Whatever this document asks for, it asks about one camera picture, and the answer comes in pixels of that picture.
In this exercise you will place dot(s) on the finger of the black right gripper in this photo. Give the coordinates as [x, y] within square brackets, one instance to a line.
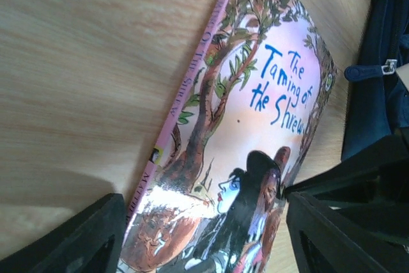
[370, 188]

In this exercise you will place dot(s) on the navy blue student backpack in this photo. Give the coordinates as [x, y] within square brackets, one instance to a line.
[378, 102]

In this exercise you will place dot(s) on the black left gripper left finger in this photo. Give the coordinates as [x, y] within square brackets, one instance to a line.
[90, 241]

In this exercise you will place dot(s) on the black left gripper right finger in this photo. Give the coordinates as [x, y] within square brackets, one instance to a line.
[370, 238]

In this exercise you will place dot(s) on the pink Taming of Shrew book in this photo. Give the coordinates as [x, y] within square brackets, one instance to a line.
[210, 198]

